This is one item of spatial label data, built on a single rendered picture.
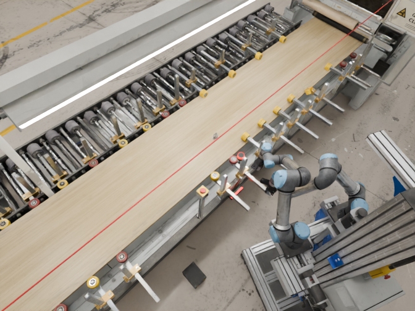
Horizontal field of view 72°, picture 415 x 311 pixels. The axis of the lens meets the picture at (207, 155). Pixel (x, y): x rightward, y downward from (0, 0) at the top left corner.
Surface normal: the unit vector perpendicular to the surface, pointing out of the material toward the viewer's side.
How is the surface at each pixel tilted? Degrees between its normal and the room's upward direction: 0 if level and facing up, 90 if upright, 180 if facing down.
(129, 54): 61
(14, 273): 0
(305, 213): 0
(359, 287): 0
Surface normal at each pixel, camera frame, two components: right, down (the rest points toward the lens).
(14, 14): 0.06, -0.54
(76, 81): 0.65, 0.28
